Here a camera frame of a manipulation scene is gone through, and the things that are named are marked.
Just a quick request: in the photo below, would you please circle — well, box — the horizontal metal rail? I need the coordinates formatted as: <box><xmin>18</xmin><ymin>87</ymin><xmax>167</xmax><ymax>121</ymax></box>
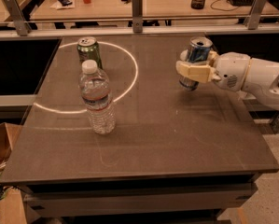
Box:
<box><xmin>0</xmin><ymin>14</ymin><xmax>279</xmax><ymax>26</ymax></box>

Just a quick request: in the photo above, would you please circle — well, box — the clear plastic water bottle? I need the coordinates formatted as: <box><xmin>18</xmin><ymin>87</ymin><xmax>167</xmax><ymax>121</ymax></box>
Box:
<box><xmin>78</xmin><ymin>60</ymin><xmax>116</xmax><ymax>134</ymax></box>

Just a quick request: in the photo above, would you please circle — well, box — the middle metal rail bracket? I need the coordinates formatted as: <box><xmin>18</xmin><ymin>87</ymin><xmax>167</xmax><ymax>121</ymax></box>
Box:
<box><xmin>132</xmin><ymin>0</ymin><xmax>143</xmax><ymax>33</ymax></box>

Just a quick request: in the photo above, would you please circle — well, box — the brown cardboard box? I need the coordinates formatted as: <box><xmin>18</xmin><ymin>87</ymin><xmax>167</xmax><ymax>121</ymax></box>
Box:
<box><xmin>0</xmin><ymin>122</ymin><xmax>22</xmax><ymax>169</ymax></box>

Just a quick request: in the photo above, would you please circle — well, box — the left metal rail bracket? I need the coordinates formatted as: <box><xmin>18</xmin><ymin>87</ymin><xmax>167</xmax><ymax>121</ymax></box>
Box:
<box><xmin>3</xmin><ymin>0</ymin><xmax>31</xmax><ymax>36</ymax></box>

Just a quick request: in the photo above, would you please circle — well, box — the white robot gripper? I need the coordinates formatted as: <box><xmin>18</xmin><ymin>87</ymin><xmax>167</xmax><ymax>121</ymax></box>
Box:
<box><xmin>175</xmin><ymin>50</ymin><xmax>251</xmax><ymax>91</ymax></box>

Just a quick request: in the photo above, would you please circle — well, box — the metal rail bracket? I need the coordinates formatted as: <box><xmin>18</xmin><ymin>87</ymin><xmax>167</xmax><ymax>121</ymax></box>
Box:
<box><xmin>132</xmin><ymin>0</ymin><xmax>143</xmax><ymax>33</ymax></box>
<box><xmin>3</xmin><ymin>0</ymin><xmax>31</xmax><ymax>36</ymax></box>
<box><xmin>244</xmin><ymin>0</ymin><xmax>267</xmax><ymax>30</ymax></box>

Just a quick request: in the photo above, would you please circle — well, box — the blue silver redbull can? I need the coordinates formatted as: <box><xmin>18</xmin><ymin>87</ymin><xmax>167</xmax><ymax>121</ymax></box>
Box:
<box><xmin>179</xmin><ymin>36</ymin><xmax>213</xmax><ymax>91</ymax></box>

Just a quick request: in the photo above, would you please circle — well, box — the green soda can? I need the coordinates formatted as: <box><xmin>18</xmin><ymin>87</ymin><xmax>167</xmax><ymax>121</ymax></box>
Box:
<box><xmin>77</xmin><ymin>36</ymin><xmax>103</xmax><ymax>69</ymax></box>

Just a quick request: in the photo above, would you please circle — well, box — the right metal rail bracket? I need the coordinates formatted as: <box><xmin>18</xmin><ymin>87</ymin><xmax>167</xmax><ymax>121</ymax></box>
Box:
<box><xmin>244</xmin><ymin>0</ymin><xmax>267</xmax><ymax>30</ymax></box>

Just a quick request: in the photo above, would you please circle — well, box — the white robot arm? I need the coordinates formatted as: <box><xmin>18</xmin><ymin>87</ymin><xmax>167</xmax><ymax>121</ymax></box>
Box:
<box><xmin>175</xmin><ymin>51</ymin><xmax>279</xmax><ymax>111</ymax></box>

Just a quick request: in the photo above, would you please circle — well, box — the black cable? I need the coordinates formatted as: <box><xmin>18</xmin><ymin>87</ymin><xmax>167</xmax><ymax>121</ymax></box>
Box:
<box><xmin>210</xmin><ymin>0</ymin><xmax>241</xmax><ymax>12</ymax></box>

